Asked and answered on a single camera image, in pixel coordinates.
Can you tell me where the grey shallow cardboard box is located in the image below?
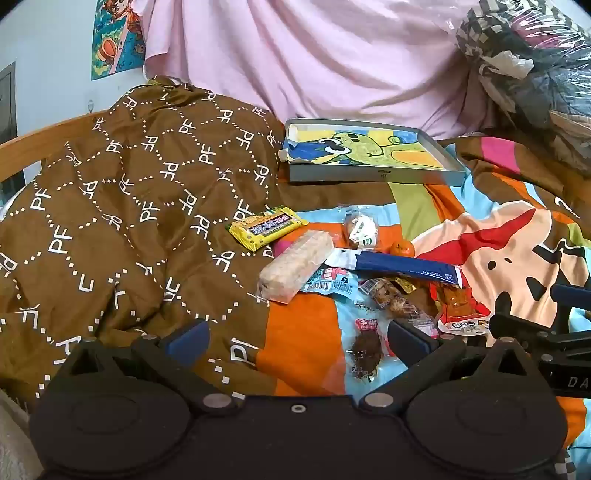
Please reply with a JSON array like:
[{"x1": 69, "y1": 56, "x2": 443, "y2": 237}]
[{"x1": 279, "y1": 117, "x2": 467, "y2": 188}]

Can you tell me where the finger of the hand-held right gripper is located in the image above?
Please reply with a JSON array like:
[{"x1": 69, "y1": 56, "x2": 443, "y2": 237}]
[
  {"x1": 488, "y1": 312, "x2": 591, "y2": 358},
  {"x1": 549, "y1": 284, "x2": 591, "y2": 308}
]

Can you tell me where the clear round biscuit packet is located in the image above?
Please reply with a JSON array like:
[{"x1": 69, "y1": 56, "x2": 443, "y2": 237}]
[{"x1": 337, "y1": 205, "x2": 380, "y2": 252}]

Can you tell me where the colourful cartoon blanket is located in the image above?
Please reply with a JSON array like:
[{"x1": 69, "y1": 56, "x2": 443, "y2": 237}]
[{"x1": 203, "y1": 134, "x2": 591, "y2": 462}]

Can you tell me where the wooden bed frame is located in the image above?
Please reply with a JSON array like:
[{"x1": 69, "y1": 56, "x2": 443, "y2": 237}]
[{"x1": 0, "y1": 110, "x2": 109, "y2": 185}]

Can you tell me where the red snack packet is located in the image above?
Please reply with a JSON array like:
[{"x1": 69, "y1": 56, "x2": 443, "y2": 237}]
[{"x1": 429, "y1": 277, "x2": 478, "y2": 319}]

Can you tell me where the beige rice cracker packet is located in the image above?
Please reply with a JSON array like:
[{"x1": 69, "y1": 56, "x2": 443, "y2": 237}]
[{"x1": 257, "y1": 230, "x2": 334, "y2": 304}]

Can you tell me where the white fuzzy cloth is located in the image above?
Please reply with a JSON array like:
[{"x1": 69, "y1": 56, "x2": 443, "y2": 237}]
[{"x1": 0, "y1": 390, "x2": 33, "y2": 480}]

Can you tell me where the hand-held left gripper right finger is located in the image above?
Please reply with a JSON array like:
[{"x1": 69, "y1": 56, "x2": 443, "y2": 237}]
[{"x1": 358, "y1": 318, "x2": 539, "y2": 414}]

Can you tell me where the brown printed blanket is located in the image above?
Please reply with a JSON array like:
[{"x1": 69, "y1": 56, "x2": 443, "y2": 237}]
[{"x1": 0, "y1": 76, "x2": 301, "y2": 402}]

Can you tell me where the grey window frame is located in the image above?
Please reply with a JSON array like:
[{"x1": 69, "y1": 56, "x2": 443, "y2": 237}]
[{"x1": 0, "y1": 62, "x2": 18, "y2": 139}]

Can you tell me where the wall poster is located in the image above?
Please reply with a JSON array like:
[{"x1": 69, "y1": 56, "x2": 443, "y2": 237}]
[{"x1": 91, "y1": 0, "x2": 146, "y2": 81}]

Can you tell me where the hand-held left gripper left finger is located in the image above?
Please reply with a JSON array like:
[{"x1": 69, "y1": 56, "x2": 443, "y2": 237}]
[{"x1": 59, "y1": 318, "x2": 243, "y2": 414}]

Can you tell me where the light blue snack packet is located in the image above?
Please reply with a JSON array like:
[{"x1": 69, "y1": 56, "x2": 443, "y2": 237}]
[{"x1": 300, "y1": 265, "x2": 358, "y2": 296}]

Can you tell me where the pink dried meat packet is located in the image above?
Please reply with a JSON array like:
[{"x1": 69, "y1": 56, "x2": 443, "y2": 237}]
[{"x1": 346, "y1": 318, "x2": 393, "y2": 381}]

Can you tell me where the yellow snack bar packet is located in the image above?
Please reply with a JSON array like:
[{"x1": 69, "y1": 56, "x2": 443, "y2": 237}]
[{"x1": 225, "y1": 205, "x2": 309, "y2": 252}]

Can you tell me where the long dark blue packet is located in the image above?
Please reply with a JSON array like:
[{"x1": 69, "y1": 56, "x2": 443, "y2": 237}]
[{"x1": 323, "y1": 247, "x2": 467, "y2": 289}]

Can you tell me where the clear plastic bag of clothes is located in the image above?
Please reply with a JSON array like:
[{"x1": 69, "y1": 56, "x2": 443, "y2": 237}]
[{"x1": 455, "y1": 0, "x2": 591, "y2": 162}]

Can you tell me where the clear brown nut bar packet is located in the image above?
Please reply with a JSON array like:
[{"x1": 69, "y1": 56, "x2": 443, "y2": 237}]
[{"x1": 359, "y1": 277, "x2": 439, "y2": 329}]

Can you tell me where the pink bed sheet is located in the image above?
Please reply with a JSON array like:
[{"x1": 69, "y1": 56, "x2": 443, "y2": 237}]
[{"x1": 141, "y1": 0, "x2": 495, "y2": 139}]

